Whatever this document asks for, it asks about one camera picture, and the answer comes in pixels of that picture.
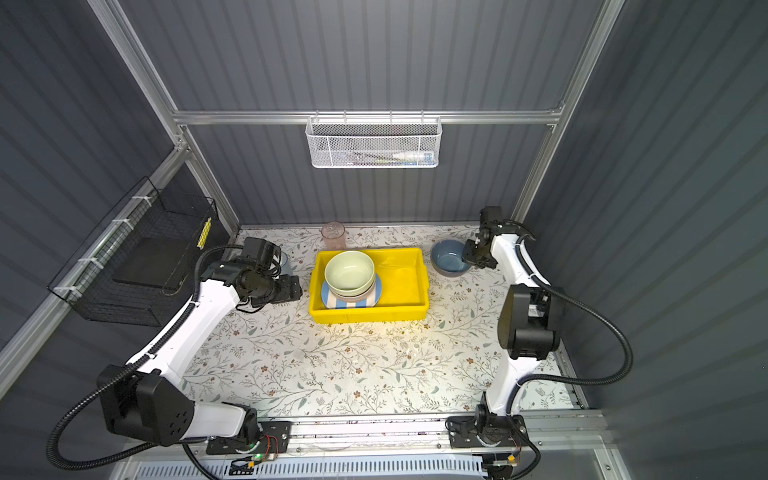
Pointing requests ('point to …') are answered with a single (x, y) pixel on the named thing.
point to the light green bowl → (350, 272)
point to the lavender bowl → (353, 298)
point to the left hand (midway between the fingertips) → (287, 293)
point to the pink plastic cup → (334, 234)
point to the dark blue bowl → (446, 258)
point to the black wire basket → (133, 269)
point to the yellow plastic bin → (404, 295)
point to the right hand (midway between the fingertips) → (475, 259)
